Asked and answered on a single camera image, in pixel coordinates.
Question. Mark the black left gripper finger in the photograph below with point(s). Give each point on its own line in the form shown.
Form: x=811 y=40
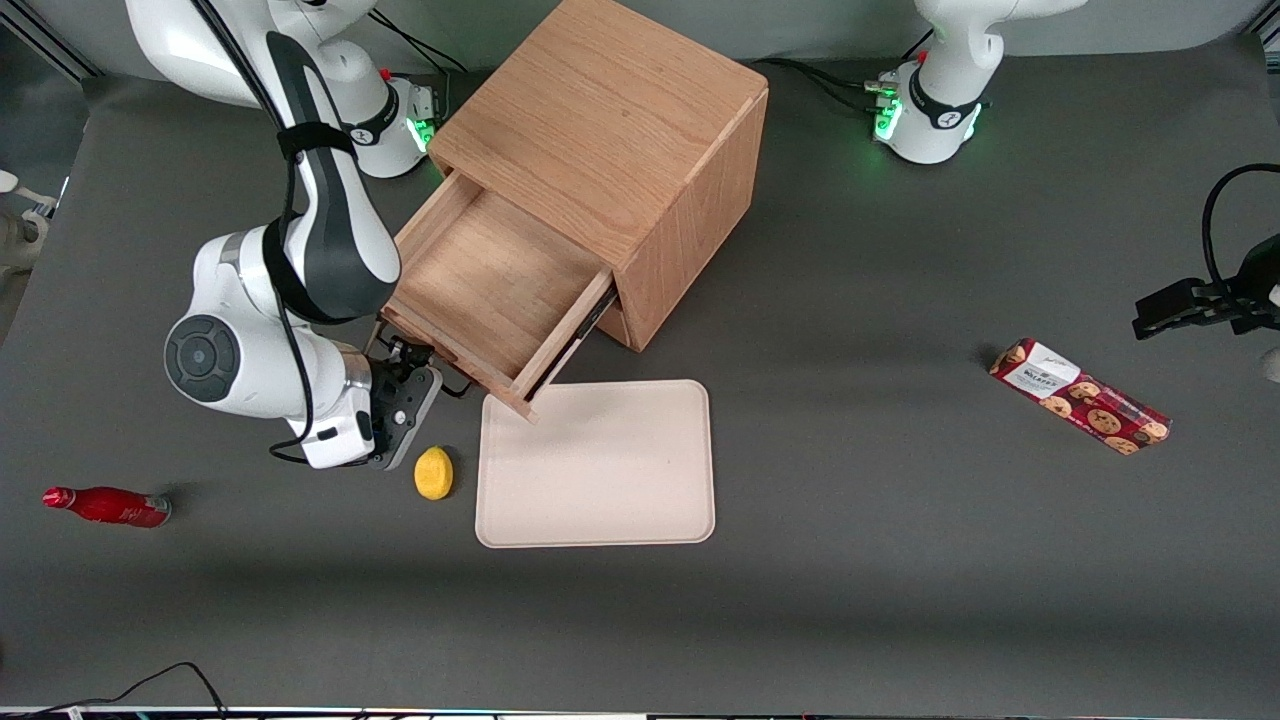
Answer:
x=1180 y=295
x=1185 y=318

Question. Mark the wooden drawer cabinet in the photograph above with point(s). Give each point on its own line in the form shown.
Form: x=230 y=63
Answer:
x=610 y=120

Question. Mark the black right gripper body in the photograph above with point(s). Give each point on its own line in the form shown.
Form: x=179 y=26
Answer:
x=386 y=385

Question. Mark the aluminium frame bar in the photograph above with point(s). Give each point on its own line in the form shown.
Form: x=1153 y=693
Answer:
x=55 y=45
x=1265 y=35

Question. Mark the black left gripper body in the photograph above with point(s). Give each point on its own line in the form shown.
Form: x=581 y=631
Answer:
x=1252 y=282

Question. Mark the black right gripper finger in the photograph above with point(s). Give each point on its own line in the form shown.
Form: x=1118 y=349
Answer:
x=419 y=358
x=395 y=353

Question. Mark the red bottle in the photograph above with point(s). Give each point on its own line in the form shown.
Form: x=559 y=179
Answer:
x=110 y=506

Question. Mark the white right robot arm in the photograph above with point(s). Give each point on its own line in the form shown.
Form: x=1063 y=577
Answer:
x=260 y=340

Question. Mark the beige rectangular tray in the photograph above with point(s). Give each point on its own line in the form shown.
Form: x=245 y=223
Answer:
x=600 y=470

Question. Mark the white plastic fixture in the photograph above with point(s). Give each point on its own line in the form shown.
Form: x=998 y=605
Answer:
x=20 y=225

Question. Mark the red cookie box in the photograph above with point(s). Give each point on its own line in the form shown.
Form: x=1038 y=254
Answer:
x=1080 y=398

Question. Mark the yellow lemon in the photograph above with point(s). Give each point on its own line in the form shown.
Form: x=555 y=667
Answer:
x=433 y=473

